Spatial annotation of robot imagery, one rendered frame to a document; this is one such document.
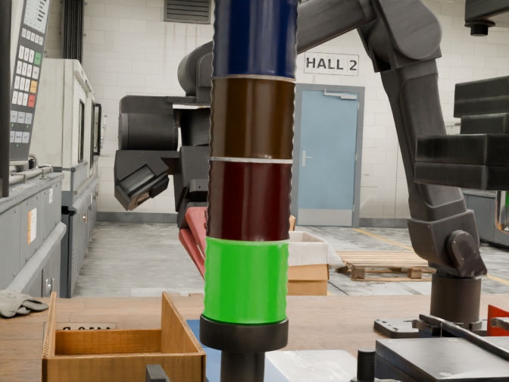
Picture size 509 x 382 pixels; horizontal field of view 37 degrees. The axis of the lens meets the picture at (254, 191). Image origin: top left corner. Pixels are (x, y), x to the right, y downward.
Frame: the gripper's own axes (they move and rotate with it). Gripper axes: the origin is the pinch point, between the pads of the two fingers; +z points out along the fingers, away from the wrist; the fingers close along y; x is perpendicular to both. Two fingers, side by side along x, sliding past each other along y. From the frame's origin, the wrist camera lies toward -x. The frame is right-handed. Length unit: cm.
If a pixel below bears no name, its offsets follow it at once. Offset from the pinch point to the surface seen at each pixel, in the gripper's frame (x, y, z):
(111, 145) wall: 58, -912, -523
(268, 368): 2.3, 7.5, 11.6
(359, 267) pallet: 243, -519, -185
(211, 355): -2.1, 3.3, 9.1
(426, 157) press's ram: 9.6, 30.7, 1.8
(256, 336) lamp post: -8.3, 44.3, 18.0
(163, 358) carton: -8.9, 19.1, 12.9
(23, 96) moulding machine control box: -23, -54, -57
